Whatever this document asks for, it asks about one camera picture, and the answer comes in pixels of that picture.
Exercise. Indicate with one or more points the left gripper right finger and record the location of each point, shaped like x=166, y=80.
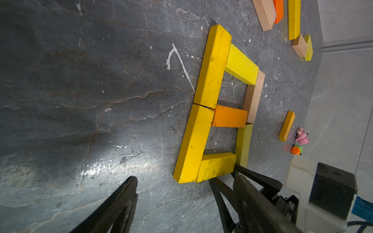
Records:
x=244, y=209

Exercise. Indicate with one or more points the orange-yellow block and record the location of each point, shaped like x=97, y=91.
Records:
x=287, y=125

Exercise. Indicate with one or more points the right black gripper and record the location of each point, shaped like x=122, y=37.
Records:
x=287, y=206

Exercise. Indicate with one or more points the yellow block top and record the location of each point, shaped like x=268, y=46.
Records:
x=294, y=16

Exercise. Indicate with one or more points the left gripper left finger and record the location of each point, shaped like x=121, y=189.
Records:
x=116, y=213

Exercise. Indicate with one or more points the orange block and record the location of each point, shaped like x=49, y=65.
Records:
x=229, y=117
x=279, y=8

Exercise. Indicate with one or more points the pink pig toy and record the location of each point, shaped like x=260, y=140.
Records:
x=301, y=137

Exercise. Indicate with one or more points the yellow block bottom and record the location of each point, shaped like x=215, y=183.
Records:
x=193, y=144

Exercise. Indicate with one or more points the yellow block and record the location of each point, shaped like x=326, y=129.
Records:
x=213, y=66
x=193, y=144
x=215, y=165
x=241, y=67
x=294, y=16

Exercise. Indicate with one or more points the small orange green toy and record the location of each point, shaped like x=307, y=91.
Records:
x=297, y=150

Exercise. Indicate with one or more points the tan block top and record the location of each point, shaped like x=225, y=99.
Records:
x=300, y=46

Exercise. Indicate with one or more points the yellow-green block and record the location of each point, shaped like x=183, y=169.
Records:
x=309, y=53
x=243, y=144

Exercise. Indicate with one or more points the tan block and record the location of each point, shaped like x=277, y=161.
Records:
x=252, y=97
x=266, y=13
x=300, y=46

